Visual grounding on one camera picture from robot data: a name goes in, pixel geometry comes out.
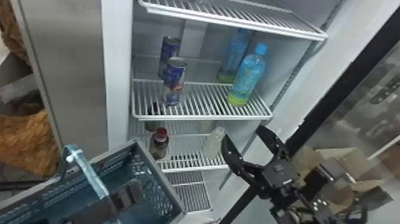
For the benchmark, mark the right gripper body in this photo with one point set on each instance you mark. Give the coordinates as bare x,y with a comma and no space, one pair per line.
278,178

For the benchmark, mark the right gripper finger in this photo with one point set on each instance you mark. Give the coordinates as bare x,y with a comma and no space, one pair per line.
271,140
234,159

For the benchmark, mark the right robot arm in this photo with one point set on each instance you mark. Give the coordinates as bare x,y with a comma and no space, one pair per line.
290,213

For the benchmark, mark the clear bottle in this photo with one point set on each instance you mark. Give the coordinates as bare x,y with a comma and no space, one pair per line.
214,142

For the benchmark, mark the blue bottle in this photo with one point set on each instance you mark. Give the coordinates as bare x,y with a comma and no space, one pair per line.
248,75
236,50

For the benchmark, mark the dark bottle with red cap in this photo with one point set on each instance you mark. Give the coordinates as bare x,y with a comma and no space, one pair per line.
158,144
153,125

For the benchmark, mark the fridge door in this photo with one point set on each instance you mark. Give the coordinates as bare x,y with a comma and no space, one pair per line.
337,90

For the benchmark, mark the blue basket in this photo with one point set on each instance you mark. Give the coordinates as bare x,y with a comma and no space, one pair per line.
147,187

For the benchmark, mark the blue can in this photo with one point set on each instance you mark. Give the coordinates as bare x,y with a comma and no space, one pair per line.
173,78
169,47

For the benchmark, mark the white fridge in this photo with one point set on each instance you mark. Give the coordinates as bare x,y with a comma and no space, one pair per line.
78,78

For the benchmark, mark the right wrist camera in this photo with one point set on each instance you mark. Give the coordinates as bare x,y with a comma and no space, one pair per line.
320,181

